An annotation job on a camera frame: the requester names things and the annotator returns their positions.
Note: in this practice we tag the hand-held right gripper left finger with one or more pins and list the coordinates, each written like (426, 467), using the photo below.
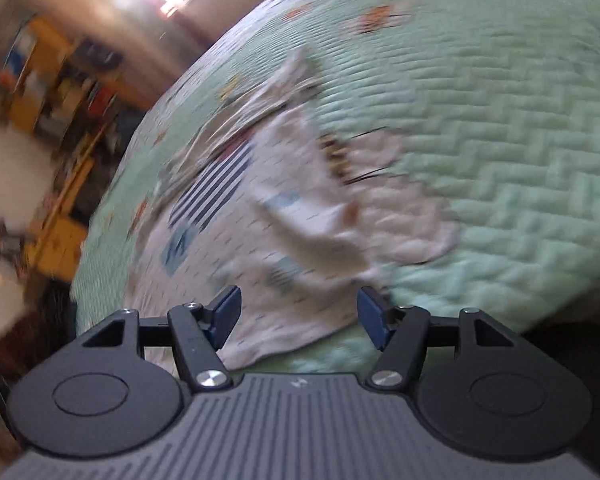
(227, 310)

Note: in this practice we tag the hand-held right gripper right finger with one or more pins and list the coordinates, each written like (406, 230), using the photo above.
(375, 317)

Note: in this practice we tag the white star-print garment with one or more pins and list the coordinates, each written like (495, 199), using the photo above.
(240, 240)

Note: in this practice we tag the wooden desk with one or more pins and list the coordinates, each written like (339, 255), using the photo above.
(60, 240)

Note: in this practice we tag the dark furniture piece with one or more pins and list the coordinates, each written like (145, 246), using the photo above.
(30, 330)

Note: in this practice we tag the green quilted bee bedspread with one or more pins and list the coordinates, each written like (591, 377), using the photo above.
(505, 135)

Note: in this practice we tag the pink curtain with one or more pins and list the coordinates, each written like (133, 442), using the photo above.
(130, 20)

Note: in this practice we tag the wooden bookshelf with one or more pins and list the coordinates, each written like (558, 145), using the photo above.
(40, 60)

